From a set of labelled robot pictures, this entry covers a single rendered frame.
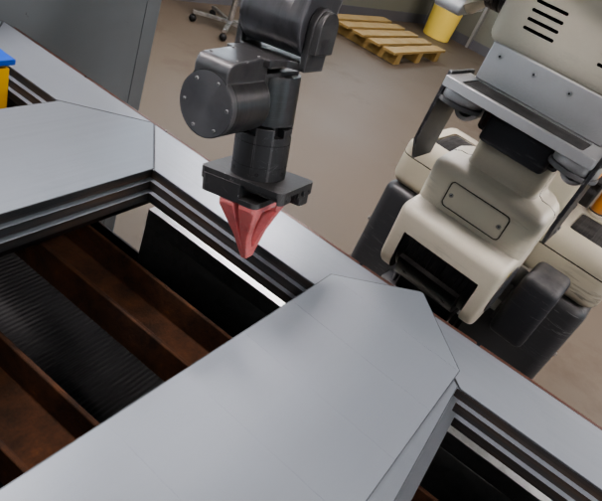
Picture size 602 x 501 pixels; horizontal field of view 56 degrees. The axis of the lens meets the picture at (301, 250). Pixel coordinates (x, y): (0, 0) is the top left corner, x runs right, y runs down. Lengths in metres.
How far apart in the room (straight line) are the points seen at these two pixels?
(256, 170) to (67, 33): 0.71
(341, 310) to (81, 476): 0.32
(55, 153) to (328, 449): 0.46
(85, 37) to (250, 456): 0.95
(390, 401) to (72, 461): 0.28
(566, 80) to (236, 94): 0.59
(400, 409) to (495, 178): 0.58
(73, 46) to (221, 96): 0.76
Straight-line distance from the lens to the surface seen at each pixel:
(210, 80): 0.49
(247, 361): 0.52
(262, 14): 0.54
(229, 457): 0.46
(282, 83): 0.54
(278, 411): 0.50
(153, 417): 0.46
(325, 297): 0.63
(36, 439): 0.65
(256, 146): 0.56
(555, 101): 0.95
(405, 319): 0.66
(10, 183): 0.66
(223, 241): 0.68
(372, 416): 0.54
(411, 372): 0.60
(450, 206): 1.06
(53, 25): 1.18
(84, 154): 0.74
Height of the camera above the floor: 1.22
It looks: 33 degrees down
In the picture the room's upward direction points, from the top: 24 degrees clockwise
